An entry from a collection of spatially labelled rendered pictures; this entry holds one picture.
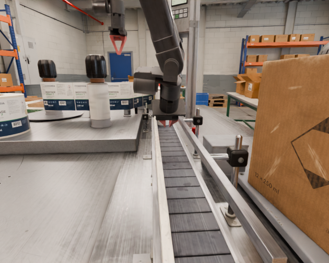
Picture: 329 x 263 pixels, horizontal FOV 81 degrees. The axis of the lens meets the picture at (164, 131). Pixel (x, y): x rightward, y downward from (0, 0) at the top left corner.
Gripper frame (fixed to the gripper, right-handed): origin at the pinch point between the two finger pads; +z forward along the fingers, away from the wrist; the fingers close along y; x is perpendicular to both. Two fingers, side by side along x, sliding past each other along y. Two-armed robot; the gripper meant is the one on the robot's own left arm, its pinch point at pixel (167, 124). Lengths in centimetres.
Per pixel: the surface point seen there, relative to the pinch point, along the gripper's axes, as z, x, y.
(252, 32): 318, -679, -379
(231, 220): -15.0, 34.0, -9.4
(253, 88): 139, -170, -145
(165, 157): -6.6, 16.2, 1.7
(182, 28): -9, -49, -9
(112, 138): 4.6, 2.5, 19.4
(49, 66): 10, -46, 58
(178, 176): -13.4, 24.5, -0.5
